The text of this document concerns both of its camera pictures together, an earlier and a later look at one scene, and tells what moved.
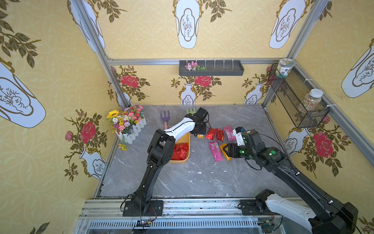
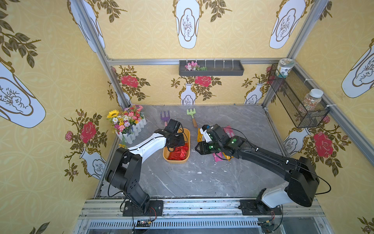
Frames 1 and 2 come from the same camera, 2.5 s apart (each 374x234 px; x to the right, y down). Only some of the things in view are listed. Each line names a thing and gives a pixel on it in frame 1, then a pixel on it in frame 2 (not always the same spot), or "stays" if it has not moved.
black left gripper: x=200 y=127 → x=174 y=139
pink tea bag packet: x=229 y=132 stays
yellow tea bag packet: x=224 y=153 stays
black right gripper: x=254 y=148 → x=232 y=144
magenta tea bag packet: x=216 y=150 stays
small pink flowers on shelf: x=194 y=66 stays
